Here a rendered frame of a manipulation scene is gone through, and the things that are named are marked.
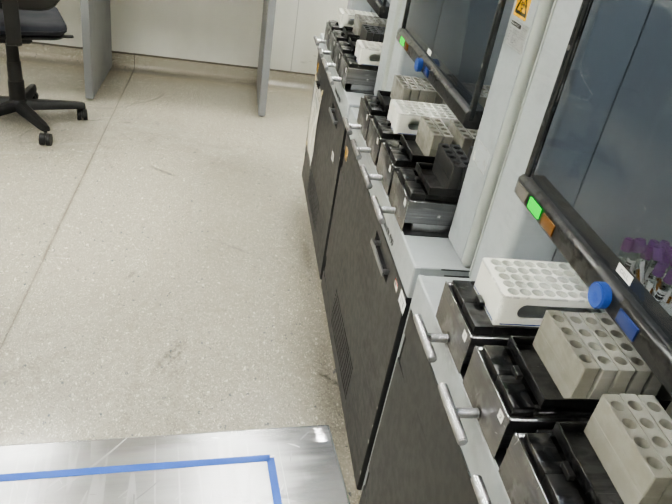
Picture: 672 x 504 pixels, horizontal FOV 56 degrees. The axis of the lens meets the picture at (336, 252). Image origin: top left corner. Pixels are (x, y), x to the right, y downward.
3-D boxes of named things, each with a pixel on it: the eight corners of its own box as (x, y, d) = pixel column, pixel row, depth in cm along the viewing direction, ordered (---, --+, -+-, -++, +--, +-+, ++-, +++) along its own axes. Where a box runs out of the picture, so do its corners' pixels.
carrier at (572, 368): (583, 406, 78) (601, 370, 75) (567, 406, 77) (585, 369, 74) (544, 344, 87) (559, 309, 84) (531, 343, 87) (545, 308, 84)
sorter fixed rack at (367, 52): (441, 69, 210) (445, 50, 207) (449, 79, 202) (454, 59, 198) (353, 59, 205) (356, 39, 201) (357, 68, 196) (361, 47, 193)
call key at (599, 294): (593, 298, 72) (603, 276, 70) (606, 315, 69) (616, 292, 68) (583, 297, 71) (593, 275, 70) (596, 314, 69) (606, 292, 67)
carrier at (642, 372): (633, 408, 79) (653, 372, 76) (618, 408, 78) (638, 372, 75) (591, 346, 88) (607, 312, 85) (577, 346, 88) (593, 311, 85)
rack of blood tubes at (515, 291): (641, 299, 105) (657, 268, 101) (675, 339, 96) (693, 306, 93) (470, 290, 99) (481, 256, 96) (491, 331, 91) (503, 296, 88)
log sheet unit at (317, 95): (305, 146, 281) (316, 65, 262) (311, 172, 258) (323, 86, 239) (300, 145, 280) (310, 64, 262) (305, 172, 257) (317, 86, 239)
